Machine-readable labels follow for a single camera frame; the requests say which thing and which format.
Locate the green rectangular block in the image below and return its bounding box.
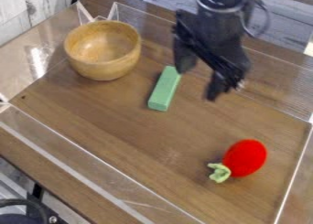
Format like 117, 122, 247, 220
148, 66, 180, 112

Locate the black cable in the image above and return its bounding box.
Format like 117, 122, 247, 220
0, 198, 49, 224

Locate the wooden bowl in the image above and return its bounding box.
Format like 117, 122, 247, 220
64, 20, 141, 80

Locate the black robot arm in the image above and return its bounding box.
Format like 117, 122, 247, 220
172, 0, 267, 101

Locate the red plush strawberry toy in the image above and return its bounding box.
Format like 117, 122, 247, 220
205, 139, 267, 183

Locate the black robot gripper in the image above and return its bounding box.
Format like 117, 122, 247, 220
172, 8, 251, 101

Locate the black clamp mount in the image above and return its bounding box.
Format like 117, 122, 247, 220
25, 184, 68, 224

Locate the clear acrylic tray enclosure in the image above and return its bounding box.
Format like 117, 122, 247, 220
0, 5, 313, 224

